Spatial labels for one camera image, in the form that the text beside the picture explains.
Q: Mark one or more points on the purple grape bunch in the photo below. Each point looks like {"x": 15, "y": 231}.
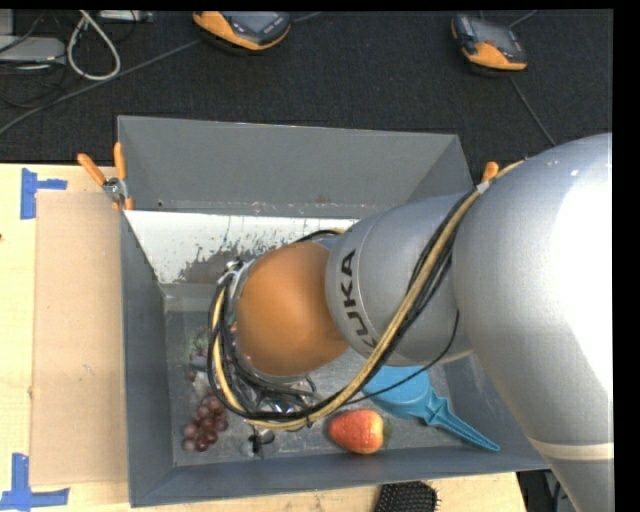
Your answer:
{"x": 206, "y": 420}

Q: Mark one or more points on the red strawberry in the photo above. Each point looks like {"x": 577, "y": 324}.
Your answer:
{"x": 357, "y": 430}

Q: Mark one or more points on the black hairbrush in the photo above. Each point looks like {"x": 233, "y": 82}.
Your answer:
{"x": 407, "y": 497}

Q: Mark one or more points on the brown cardboard board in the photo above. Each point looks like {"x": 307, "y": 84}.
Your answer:
{"x": 75, "y": 325}

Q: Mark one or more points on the grey metal bin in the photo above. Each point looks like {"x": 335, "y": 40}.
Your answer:
{"x": 280, "y": 165}

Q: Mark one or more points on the black cylinder on white bracket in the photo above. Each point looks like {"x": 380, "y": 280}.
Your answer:
{"x": 261, "y": 440}

